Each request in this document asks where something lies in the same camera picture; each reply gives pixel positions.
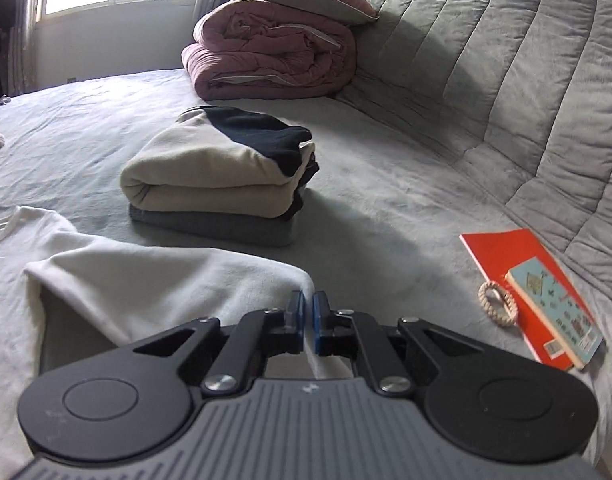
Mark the grey bed sheet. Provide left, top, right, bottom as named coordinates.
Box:
left=0, top=67, right=612, bottom=480

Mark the beige braided hair tie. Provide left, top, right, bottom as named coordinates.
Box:
left=477, top=281, right=522, bottom=330

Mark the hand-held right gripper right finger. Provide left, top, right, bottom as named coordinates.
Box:
left=312, top=290, right=474, bottom=395

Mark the folded grey garment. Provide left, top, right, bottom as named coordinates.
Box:
left=128, top=203, right=297, bottom=248

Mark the white bear print T-shirt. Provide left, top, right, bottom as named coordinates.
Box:
left=0, top=205, right=354, bottom=476

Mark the folded cream and black garment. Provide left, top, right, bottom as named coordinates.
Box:
left=120, top=106, right=319, bottom=221

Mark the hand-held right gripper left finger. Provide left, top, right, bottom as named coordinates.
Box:
left=133, top=290, right=305, bottom=396

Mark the grey quilted headboard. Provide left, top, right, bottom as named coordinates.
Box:
left=326, top=0, right=612, bottom=311

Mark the folded pink quilt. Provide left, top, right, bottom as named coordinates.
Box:
left=181, top=0, right=357, bottom=102

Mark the red book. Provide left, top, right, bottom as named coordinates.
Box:
left=459, top=228, right=599, bottom=372

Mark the small teal book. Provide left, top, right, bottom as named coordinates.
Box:
left=506, top=256, right=604, bottom=368

